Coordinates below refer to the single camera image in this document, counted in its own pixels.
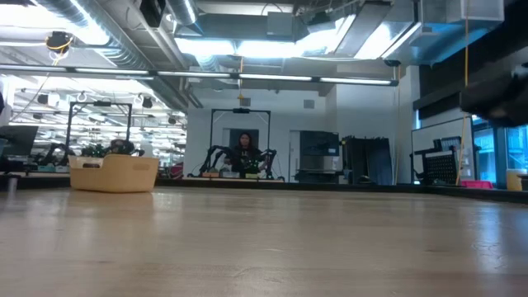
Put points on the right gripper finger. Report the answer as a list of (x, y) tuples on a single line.
[(486, 101)]

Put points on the neighbour station robot arm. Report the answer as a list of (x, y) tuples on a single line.
[(53, 152), (214, 158), (270, 161), (119, 147)]

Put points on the black pegboard cart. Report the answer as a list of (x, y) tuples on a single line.
[(439, 167)]

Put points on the yellow cylinder container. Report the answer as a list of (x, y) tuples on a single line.
[(515, 180)]

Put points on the red plastic bin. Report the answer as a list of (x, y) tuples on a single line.
[(476, 185)]

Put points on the black curtained cabinet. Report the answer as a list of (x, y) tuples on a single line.
[(367, 161)]

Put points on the black screen cabinet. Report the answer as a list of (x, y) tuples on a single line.
[(319, 144)]

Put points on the LED light bar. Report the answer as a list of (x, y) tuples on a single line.
[(272, 76)]

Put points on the person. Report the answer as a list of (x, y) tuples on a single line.
[(245, 150)]

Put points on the black ceiling spotlight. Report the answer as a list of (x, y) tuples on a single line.
[(42, 98), (147, 102)]

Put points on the yellow plastic bin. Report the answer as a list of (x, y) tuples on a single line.
[(114, 175)]

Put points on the black monitor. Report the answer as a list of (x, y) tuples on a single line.
[(18, 140)]

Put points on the whiteboard with black frame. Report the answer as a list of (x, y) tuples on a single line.
[(429, 132)]

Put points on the silver rectangular air duct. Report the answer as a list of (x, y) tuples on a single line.
[(371, 29)]

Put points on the grey wall vent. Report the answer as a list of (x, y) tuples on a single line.
[(308, 104), (244, 101)]

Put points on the black aluminium table frame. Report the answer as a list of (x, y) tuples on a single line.
[(297, 186)]

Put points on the black station frame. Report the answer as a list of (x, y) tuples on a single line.
[(241, 110), (101, 103)]

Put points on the silver round air duct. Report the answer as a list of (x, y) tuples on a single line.
[(111, 45)]

